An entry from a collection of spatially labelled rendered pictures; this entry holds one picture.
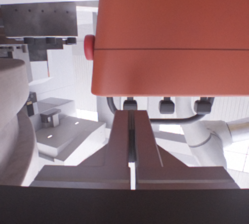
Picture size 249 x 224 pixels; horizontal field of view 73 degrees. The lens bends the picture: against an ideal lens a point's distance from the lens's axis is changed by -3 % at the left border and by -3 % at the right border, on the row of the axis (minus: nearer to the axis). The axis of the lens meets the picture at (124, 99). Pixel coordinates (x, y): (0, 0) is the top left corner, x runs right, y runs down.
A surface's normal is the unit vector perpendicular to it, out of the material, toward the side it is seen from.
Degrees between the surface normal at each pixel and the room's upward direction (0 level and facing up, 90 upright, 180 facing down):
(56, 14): 90
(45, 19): 90
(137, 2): 97
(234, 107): 90
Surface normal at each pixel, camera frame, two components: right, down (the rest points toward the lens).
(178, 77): -0.03, 0.15
